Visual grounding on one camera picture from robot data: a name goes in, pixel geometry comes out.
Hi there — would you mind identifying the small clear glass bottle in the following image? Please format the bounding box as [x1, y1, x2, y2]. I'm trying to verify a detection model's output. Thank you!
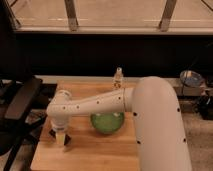
[113, 67, 123, 89]

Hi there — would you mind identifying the blue grey bowl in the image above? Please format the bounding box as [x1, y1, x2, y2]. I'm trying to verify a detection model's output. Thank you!
[180, 70, 204, 87]

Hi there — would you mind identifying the wooden cutting board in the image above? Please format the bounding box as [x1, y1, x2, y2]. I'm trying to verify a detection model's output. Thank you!
[30, 80, 141, 171]

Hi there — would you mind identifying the green ceramic bowl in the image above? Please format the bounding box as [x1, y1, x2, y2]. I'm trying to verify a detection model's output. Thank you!
[90, 113, 125, 134]

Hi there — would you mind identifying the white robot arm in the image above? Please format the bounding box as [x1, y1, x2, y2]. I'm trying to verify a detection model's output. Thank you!
[47, 76, 192, 171]

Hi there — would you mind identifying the black office chair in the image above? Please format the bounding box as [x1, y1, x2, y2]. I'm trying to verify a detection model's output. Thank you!
[0, 75, 51, 171]

